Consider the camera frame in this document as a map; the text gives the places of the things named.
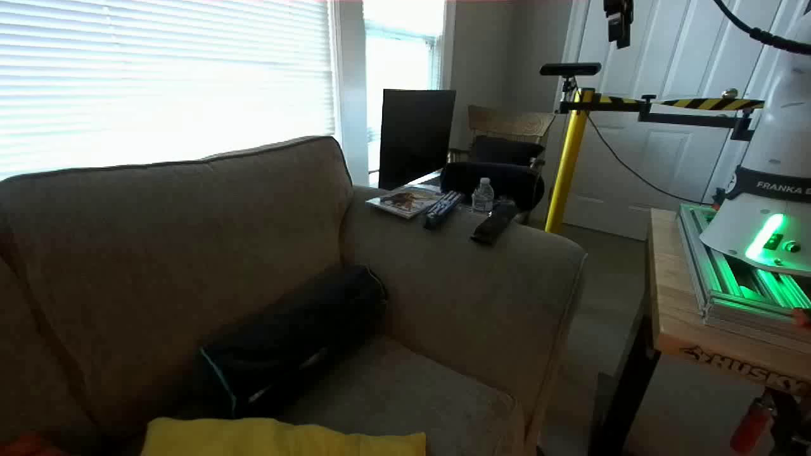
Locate white panel door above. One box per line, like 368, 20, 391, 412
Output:
566, 0, 782, 239

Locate yellow tripod pole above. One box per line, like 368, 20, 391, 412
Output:
545, 89, 593, 232

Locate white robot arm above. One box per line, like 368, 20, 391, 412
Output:
699, 13, 811, 277

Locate black yellow striped boom bar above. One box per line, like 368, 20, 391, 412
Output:
558, 93, 764, 141

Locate clear plastic water bottle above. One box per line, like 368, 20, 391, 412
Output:
472, 178, 495, 216

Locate white window blinds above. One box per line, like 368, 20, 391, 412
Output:
0, 0, 338, 178

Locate beige fabric sofa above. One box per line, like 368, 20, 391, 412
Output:
0, 137, 586, 456

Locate yellow cushion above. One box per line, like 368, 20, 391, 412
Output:
140, 419, 429, 456

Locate black monitor screen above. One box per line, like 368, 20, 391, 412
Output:
377, 89, 456, 191

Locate plain black remote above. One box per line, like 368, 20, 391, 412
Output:
472, 199, 517, 245

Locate black camera on tripod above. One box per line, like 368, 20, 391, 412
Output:
541, 64, 602, 78

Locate magazine on sofa arm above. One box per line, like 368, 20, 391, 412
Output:
370, 188, 438, 220

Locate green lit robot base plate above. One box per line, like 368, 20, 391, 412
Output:
676, 206, 811, 322

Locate black remote with buttons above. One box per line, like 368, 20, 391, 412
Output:
424, 192, 462, 227

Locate black cable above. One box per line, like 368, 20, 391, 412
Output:
586, 111, 719, 208

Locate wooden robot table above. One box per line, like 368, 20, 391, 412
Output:
589, 211, 811, 456

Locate red clamp handle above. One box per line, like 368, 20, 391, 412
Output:
730, 398, 775, 456

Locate black cylindrical bolster bag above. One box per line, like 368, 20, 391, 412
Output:
188, 265, 387, 419

